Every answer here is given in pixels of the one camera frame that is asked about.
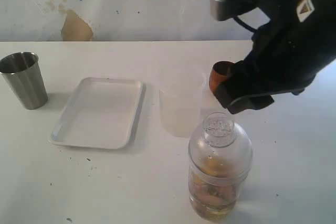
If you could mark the clear plastic dome lid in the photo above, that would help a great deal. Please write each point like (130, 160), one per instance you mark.
(220, 151)

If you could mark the translucent plastic container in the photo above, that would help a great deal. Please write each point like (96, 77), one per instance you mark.
(180, 99)

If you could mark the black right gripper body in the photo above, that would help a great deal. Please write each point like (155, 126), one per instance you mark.
(275, 64)

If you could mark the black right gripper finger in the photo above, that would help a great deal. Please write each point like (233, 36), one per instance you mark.
(238, 93)

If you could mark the clear glass with coins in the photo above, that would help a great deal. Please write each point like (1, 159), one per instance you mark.
(212, 202)

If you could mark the brown wooden cup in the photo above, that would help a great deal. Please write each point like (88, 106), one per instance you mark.
(219, 73)

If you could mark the white rectangular tray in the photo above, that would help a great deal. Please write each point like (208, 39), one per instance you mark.
(101, 113)

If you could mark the stainless steel cup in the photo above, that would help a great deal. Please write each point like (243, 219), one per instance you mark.
(22, 73)

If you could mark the gold and brown chocolates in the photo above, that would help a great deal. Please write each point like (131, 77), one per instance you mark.
(215, 171)

